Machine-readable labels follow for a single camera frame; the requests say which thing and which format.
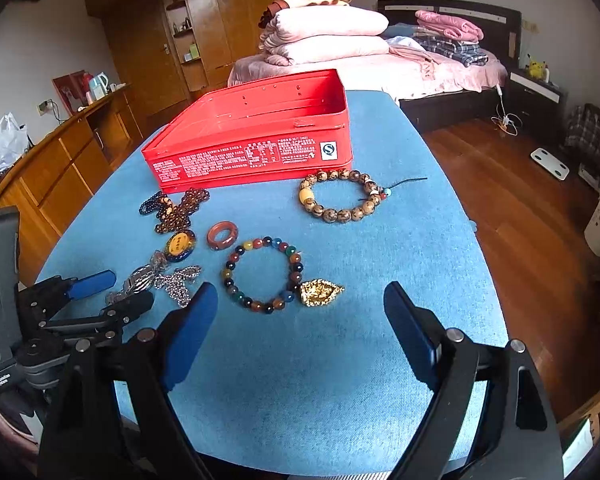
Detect dark nightstand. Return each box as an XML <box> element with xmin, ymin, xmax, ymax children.
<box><xmin>507</xmin><ymin>67</ymin><xmax>568</xmax><ymax>136</ymax></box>

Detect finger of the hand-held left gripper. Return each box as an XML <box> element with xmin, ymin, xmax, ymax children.
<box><xmin>17</xmin><ymin>270</ymin><xmax>117</xmax><ymax>311</ymax></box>
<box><xmin>40</xmin><ymin>291</ymin><xmax>155</xmax><ymax>343</ymax></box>

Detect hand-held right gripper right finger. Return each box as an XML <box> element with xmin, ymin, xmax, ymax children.
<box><xmin>383</xmin><ymin>281</ymin><xmax>566</xmax><ymax>480</ymax></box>

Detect yellow plush toy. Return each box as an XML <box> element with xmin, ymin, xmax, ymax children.
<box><xmin>527</xmin><ymin>52</ymin><xmax>548</xmax><ymax>81</ymax></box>

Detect wooden wardrobe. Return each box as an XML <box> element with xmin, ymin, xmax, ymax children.
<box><xmin>84</xmin><ymin>0</ymin><xmax>341</xmax><ymax>133</ymax></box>

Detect red board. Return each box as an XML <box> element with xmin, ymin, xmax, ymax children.
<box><xmin>52</xmin><ymin>71</ymin><xmax>86</xmax><ymax>116</ymax></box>

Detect red tin box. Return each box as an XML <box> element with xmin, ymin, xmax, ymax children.
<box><xmin>141</xmin><ymin>68</ymin><xmax>353</xmax><ymax>195</ymax></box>

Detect white bathroom scale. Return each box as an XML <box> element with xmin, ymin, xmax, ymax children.
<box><xmin>530</xmin><ymin>147</ymin><xmax>571</xmax><ymax>182</ymax></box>

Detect white charger cable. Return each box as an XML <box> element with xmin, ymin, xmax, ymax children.
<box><xmin>491</xmin><ymin>85</ymin><xmax>523</xmax><ymax>137</ymax></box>

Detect multicolour bead bracelet gold pendant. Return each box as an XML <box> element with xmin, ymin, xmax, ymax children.
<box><xmin>220</xmin><ymin>236</ymin><xmax>346</xmax><ymax>316</ymax></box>

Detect white plastic bag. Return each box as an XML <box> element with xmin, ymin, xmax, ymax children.
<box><xmin>0</xmin><ymin>112</ymin><xmax>31</xmax><ymax>171</ymax></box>

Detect amber bead necklace yellow pendant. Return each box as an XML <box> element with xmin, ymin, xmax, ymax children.
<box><xmin>154</xmin><ymin>187</ymin><xmax>212</xmax><ymax>264</ymax></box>

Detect white electric kettle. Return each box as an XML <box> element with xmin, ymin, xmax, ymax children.
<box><xmin>89</xmin><ymin>72</ymin><xmax>112</xmax><ymax>101</ymax></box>

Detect bed with pink sheet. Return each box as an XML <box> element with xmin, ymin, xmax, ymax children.
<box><xmin>227</xmin><ymin>0</ymin><xmax>523</xmax><ymax>133</ymax></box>

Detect plaid bag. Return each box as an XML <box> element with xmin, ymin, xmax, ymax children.
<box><xmin>562</xmin><ymin>104</ymin><xmax>600</xmax><ymax>186</ymax></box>

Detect wooden sideboard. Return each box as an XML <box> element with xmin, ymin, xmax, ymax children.
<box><xmin>0</xmin><ymin>85</ymin><xmax>146</xmax><ymax>271</ymax></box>

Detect folded plaid clothes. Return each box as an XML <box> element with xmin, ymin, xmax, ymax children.
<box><xmin>412</xmin><ymin>35</ymin><xmax>491</xmax><ymax>67</ymax></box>

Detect dark small bead bracelet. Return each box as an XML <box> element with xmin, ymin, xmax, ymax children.
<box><xmin>139</xmin><ymin>191</ymin><xmax>173</xmax><ymax>216</ymax></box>

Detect silver bangle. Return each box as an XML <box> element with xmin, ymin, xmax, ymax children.
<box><xmin>105</xmin><ymin>252</ymin><xmax>168</xmax><ymax>306</ymax></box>

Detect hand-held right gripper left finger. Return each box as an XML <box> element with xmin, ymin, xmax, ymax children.
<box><xmin>37</xmin><ymin>281</ymin><xmax>220</xmax><ymax>480</ymax></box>

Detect red-brown stone ring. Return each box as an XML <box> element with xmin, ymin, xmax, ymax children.
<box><xmin>206</xmin><ymin>220</ymin><xmax>239</xmax><ymax>252</ymax></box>

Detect brown wooden bead bracelet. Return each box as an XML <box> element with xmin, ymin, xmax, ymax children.
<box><xmin>298</xmin><ymin>169</ymin><xmax>428</xmax><ymax>224</ymax></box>

